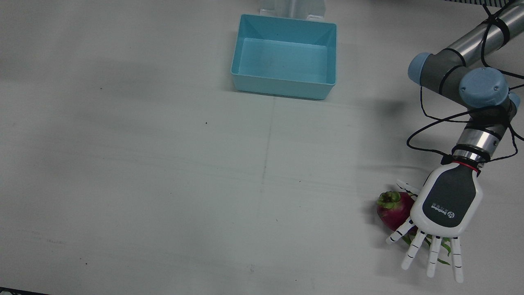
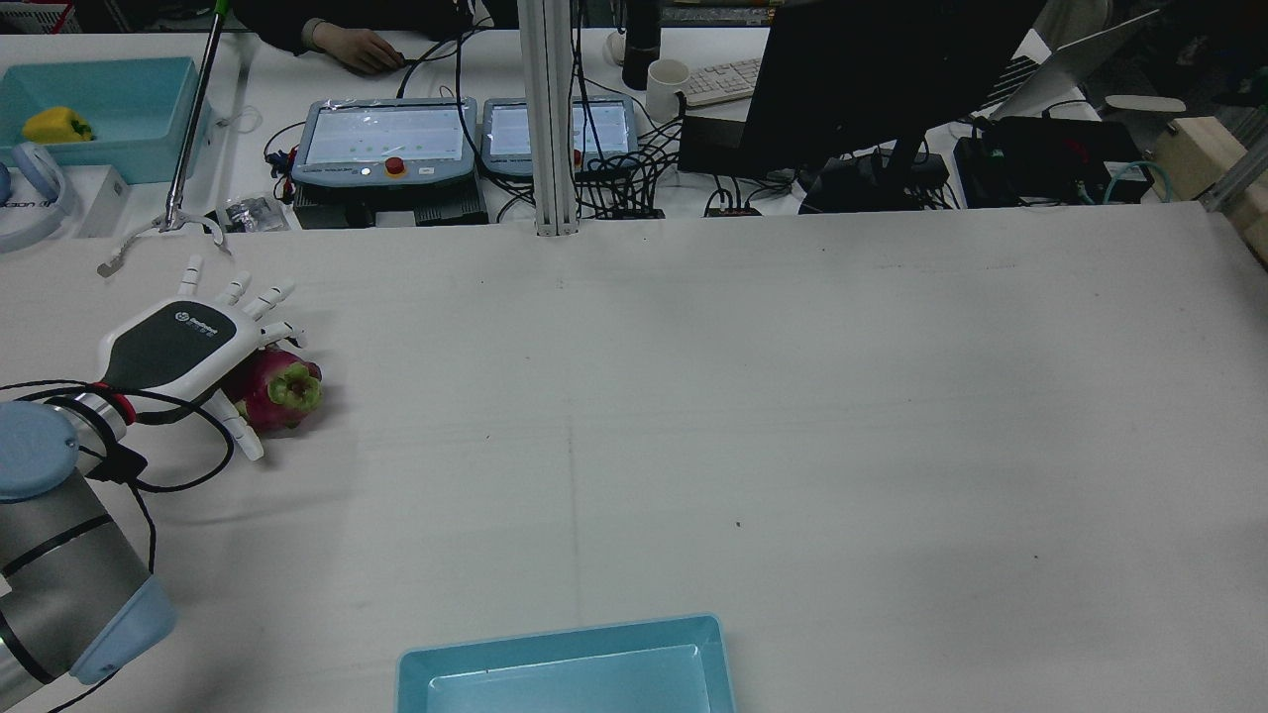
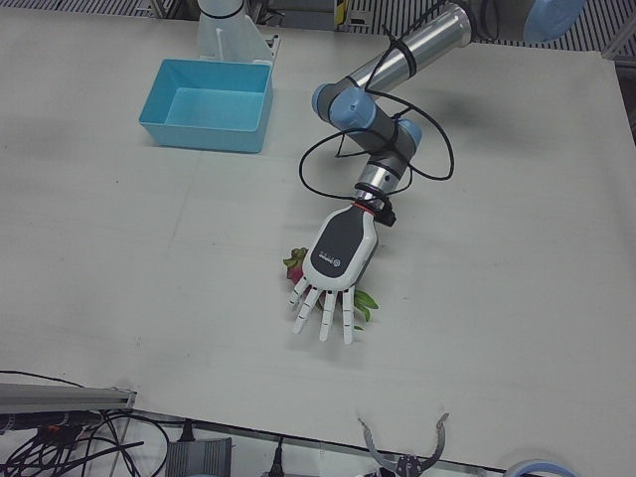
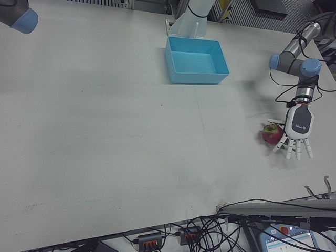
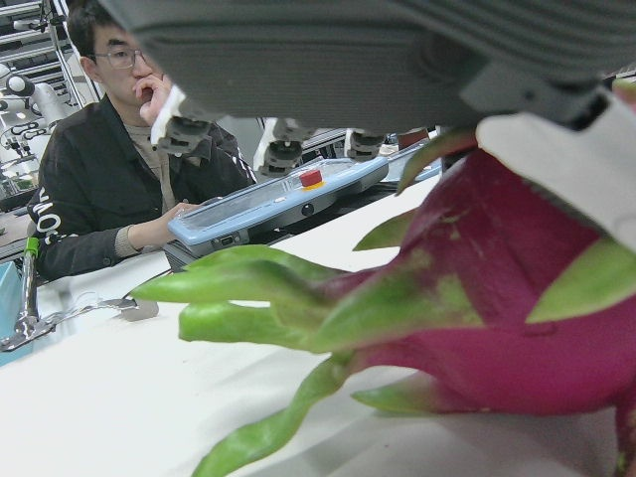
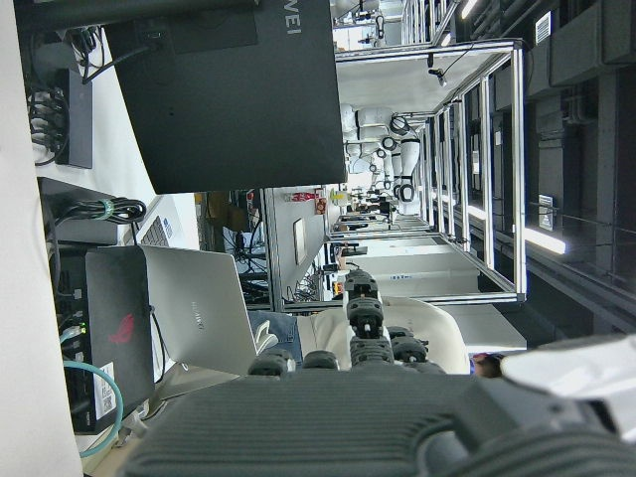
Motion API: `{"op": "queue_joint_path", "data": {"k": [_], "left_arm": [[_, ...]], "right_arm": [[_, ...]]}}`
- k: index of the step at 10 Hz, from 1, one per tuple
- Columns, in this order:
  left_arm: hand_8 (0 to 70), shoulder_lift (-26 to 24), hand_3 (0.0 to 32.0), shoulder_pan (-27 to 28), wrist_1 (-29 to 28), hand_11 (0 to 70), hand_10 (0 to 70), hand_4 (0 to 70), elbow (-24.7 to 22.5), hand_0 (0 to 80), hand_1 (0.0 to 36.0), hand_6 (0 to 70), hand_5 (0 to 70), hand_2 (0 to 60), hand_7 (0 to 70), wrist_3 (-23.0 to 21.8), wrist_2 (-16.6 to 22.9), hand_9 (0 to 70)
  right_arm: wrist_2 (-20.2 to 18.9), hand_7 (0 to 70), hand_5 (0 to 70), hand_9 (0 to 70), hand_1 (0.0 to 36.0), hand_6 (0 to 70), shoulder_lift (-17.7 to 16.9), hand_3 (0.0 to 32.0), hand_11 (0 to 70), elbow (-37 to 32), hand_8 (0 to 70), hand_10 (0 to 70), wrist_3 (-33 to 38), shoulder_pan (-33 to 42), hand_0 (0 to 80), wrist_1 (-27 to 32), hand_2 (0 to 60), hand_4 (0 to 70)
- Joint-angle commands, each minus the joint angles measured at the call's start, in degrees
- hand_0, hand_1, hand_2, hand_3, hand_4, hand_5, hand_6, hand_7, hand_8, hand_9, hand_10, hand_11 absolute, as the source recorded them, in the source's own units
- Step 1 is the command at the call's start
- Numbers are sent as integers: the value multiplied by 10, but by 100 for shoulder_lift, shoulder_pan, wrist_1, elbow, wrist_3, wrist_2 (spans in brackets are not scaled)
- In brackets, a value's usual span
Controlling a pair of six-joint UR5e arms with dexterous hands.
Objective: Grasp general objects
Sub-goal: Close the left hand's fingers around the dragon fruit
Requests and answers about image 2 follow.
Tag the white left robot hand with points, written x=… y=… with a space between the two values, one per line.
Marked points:
x=168 y=347

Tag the pink dragon fruit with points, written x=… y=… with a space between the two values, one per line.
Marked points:
x=282 y=391

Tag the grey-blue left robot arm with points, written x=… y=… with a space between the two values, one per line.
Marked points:
x=59 y=574

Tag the white cardboard box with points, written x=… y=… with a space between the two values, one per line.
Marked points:
x=104 y=203

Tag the clear plastic bag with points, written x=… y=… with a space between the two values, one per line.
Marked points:
x=255 y=213

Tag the light blue headphones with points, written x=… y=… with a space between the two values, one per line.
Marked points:
x=45 y=173

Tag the metal reach grabber stick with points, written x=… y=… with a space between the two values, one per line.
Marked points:
x=198 y=109

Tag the light blue bin holding pepper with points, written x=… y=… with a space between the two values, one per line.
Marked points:
x=129 y=109

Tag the yellow bell pepper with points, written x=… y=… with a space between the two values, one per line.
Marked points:
x=57 y=126

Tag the black controller box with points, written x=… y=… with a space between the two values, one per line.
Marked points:
x=396 y=208

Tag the teach pendant with red button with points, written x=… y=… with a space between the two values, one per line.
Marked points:
x=386 y=134

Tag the bystander bare hand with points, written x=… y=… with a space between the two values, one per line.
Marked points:
x=362 y=48

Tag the grey teach pendant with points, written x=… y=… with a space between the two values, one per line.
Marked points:
x=505 y=129

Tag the black hub with orange ports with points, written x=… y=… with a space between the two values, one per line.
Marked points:
x=636 y=212
x=733 y=211

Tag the empty light blue plastic bin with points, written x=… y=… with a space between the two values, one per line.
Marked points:
x=565 y=683

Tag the white mug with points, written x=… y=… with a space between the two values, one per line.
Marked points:
x=666 y=94

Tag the black bottle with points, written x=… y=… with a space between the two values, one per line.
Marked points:
x=641 y=50

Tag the white computer keyboard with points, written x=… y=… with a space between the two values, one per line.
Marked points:
x=723 y=81

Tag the black computer monitor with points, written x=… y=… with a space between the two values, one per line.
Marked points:
x=872 y=69

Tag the black electronics box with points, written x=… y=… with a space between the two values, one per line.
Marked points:
x=1050 y=158

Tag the silver laptop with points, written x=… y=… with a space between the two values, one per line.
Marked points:
x=1070 y=69

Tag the aluminium profile post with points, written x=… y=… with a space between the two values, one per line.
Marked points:
x=548 y=119

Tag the aluminium frame profile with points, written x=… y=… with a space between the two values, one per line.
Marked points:
x=1238 y=183

